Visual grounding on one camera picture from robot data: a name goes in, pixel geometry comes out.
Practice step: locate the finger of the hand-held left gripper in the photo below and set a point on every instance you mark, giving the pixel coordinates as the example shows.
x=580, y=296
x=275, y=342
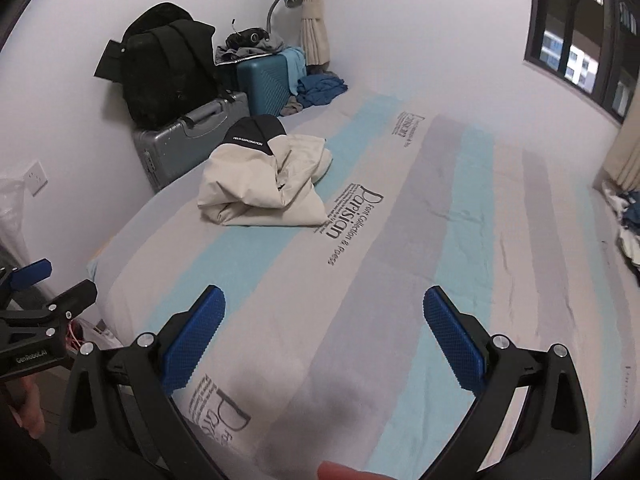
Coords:
x=32, y=274
x=70, y=300

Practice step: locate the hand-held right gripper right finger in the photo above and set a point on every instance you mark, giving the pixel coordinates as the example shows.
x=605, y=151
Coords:
x=455, y=345

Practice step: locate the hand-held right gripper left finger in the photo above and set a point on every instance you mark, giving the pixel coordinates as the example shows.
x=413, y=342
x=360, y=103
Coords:
x=195, y=340

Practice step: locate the cream and black hooded jacket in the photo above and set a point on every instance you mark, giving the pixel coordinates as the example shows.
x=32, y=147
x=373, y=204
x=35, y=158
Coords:
x=250, y=185

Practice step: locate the dark blue crumpled clothes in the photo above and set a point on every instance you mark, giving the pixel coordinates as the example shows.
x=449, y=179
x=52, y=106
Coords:
x=320, y=87

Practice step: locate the grey and black clothes heap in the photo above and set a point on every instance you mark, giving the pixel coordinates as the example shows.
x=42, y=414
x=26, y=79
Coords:
x=245, y=42

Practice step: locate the person's left hand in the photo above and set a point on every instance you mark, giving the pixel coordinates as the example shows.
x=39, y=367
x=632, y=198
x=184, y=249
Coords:
x=30, y=410

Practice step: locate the person's right hand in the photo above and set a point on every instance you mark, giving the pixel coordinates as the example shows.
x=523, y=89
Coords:
x=345, y=472

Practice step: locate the bed with striped sheet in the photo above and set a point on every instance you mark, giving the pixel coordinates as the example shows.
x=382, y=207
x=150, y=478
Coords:
x=400, y=235

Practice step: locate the silver hard suitcase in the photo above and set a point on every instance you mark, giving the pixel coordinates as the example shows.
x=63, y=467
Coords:
x=175, y=150

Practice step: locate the black and white garment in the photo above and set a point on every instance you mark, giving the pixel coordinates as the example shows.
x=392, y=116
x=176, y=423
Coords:
x=631, y=247

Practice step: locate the white crumpled garment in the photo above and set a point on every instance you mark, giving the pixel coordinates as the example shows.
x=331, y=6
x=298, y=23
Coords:
x=614, y=202

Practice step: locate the blue crumpled garment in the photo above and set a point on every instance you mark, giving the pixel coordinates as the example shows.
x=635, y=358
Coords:
x=632, y=210

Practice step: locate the black backpack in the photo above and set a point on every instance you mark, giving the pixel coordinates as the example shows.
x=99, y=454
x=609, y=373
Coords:
x=160, y=70

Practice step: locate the wide beige curtain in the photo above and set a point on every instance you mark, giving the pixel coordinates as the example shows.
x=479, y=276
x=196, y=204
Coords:
x=625, y=160

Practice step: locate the small grey-brown cloth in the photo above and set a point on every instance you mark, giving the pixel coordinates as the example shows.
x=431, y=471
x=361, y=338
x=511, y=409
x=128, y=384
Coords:
x=291, y=107

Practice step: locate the teal hard suitcase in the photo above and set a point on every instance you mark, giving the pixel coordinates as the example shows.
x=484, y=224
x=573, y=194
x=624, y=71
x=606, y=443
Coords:
x=260, y=85

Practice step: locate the light blue cloth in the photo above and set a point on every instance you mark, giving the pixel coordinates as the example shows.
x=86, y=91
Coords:
x=296, y=65

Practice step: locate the narrow tied beige curtain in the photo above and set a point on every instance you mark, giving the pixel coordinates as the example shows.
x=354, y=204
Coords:
x=315, y=35

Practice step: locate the dark framed window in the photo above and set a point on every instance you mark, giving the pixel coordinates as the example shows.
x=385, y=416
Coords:
x=575, y=35

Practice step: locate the white wall socket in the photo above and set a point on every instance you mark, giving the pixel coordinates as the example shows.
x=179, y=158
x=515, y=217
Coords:
x=35, y=177

